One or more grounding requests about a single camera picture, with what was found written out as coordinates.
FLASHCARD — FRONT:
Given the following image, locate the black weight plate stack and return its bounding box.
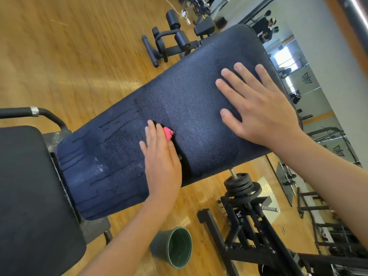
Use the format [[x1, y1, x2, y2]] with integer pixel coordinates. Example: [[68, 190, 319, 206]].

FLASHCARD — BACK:
[[224, 172, 262, 199]]

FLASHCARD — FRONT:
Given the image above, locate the person's right hand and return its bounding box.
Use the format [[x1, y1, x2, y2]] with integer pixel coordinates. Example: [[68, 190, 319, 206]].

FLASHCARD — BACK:
[[215, 62, 302, 153]]

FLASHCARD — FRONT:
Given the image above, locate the black gym machine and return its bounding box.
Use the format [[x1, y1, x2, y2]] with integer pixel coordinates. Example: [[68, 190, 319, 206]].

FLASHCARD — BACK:
[[141, 10, 216, 68]]

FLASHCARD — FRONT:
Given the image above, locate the person's left forearm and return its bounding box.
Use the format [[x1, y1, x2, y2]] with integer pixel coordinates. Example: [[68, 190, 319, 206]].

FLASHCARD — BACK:
[[77, 198, 176, 276]]

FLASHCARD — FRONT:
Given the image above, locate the dark green plastic bucket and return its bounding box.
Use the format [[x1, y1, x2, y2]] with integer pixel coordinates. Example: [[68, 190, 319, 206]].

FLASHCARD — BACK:
[[150, 226, 193, 269]]

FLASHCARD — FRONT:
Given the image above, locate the large wall mirror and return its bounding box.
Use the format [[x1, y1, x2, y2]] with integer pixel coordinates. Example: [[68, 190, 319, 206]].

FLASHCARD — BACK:
[[247, 3, 363, 170]]

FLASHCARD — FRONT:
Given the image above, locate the person's left hand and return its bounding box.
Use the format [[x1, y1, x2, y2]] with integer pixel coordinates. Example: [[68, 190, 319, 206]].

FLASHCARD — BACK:
[[139, 119, 183, 207]]

